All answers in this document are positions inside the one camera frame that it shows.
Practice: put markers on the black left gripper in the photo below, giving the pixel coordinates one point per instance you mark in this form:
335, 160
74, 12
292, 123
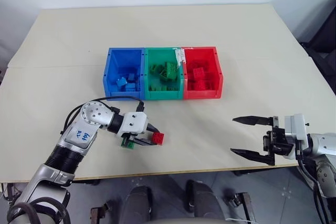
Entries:
129, 137

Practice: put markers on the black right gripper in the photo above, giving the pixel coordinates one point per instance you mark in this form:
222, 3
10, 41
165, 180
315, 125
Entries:
278, 141

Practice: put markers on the red toy brick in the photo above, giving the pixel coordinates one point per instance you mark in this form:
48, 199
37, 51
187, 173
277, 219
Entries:
198, 73
159, 138

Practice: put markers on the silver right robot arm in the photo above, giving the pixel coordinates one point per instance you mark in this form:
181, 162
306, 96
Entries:
325, 142

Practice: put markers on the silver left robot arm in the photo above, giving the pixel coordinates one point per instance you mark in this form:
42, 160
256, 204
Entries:
76, 137

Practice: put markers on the green plastic bin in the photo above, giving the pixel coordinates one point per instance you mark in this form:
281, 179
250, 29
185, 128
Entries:
147, 94

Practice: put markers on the light blue toy brick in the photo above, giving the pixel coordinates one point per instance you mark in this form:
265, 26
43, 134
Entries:
121, 81

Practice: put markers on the dark blue toy brick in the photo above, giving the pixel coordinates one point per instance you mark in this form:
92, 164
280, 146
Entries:
131, 76

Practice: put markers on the blue plastic bin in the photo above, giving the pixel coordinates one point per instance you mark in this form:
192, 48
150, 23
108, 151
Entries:
111, 82

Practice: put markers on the small green toy brick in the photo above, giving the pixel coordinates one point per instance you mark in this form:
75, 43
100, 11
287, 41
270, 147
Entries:
153, 68

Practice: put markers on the dark rounded shape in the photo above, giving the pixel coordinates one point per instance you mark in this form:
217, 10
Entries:
203, 199
137, 203

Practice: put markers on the red plastic bin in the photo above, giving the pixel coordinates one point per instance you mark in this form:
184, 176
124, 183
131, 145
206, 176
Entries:
219, 77

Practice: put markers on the large green toy brick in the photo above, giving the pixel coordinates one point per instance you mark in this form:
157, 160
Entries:
171, 67

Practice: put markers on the white torn label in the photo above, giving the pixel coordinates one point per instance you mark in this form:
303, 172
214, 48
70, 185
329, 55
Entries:
179, 56

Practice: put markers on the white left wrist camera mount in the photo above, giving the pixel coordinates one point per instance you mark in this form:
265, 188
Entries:
132, 125

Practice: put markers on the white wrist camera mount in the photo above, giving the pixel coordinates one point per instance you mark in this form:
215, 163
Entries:
132, 125
296, 129

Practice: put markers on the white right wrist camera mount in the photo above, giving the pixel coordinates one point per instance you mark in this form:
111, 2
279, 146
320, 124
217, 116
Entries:
296, 129

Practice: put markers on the rusty metal frame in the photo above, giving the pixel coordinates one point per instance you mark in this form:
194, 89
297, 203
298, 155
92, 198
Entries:
244, 204
98, 213

